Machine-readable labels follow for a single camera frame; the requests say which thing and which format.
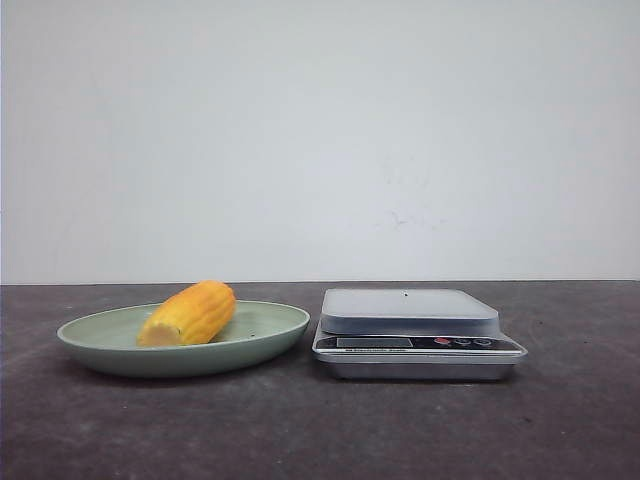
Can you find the yellow corn cob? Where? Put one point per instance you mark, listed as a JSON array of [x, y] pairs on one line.
[[193, 316]]

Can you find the silver digital kitchen scale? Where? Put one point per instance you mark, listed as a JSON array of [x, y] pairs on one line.
[[412, 334]]

